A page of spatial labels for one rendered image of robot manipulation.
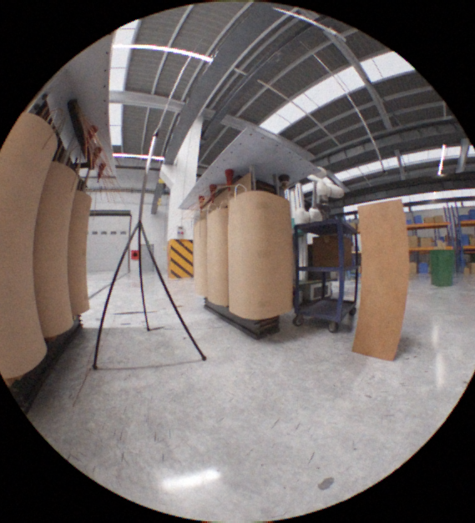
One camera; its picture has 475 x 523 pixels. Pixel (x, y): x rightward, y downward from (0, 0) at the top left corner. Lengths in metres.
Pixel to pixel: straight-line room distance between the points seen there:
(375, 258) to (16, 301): 1.63
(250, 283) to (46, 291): 1.24
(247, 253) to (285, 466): 1.10
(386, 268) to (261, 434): 0.97
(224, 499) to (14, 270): 0.92
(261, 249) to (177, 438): 1.07
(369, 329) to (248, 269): 0.88
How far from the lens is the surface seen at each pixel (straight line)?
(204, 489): 0.61
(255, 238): 1.08
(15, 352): 0.81
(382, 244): 1.05
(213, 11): 9.54
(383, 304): 1.07
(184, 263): 6.49
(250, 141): 1.16
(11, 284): 0.77
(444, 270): 4.64
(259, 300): 1.10
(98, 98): 1.27
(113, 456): 0.72
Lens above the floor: 0.59
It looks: level
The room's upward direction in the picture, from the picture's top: 1 degrees counter-clockwise
